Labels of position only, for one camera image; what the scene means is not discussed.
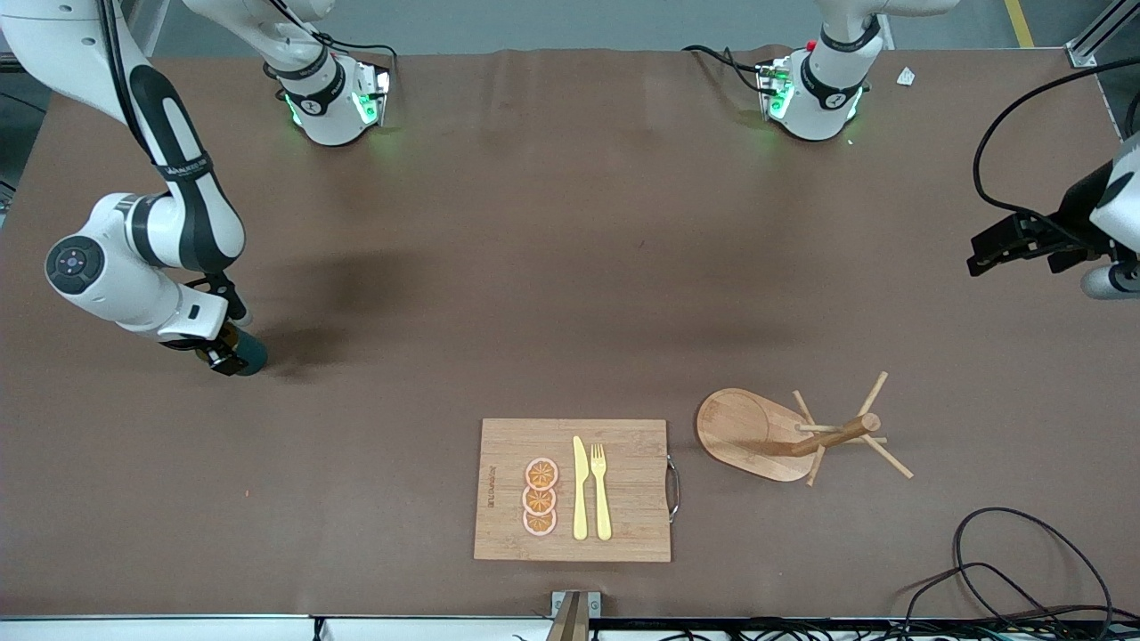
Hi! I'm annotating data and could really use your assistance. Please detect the yellow toy fork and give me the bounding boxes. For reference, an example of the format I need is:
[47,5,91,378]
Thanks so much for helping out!
[590,443,614,541]

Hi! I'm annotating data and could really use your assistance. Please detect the black left base cable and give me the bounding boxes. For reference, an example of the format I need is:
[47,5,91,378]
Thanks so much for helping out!
[682,45,776,94]

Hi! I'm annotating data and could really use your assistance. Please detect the black right base cable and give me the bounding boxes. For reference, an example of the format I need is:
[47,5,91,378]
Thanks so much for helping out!
[267,0,399,72]

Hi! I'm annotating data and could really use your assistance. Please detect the yellow toy knife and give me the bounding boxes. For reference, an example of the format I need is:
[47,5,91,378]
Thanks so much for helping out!
[572,435,590,541]

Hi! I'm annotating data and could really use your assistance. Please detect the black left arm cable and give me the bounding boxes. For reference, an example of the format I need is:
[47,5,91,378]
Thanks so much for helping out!
[972,58,1140,234]

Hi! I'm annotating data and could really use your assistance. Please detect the teal cup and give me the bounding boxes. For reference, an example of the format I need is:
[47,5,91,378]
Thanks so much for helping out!
[233,329,268,376]

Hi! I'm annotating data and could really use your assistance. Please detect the wooden mug tree stand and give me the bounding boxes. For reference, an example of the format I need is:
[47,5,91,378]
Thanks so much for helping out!
[696,371,916,488]

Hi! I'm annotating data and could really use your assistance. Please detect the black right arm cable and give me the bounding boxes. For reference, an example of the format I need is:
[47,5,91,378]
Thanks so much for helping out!
[96,0,157,170]

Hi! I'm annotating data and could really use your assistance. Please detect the bamboo cutting board, metal handle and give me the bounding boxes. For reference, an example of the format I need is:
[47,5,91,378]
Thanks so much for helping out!
[473,418,682,564]

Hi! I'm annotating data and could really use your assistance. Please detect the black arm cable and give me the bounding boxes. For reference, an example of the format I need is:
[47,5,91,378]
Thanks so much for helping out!
[972,58,1140,234]
[96,0,157,170]

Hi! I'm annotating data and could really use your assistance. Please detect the black base cable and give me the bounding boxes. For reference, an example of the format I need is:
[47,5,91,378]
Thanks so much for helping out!
[682,45,776,94]
[267,0,399,72]

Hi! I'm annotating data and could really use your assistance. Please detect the aluminium camera post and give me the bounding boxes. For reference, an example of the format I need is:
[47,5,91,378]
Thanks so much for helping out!
[548,590,602,641]

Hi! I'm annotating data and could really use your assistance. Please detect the black looped cable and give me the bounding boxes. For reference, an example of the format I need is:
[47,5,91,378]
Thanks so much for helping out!
[898,561,1074,640]
[951,507,1114,629]

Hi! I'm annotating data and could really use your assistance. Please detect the aluminium frame rail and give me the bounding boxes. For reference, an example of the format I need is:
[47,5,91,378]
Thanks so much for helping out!
[1064,0,1140,69]

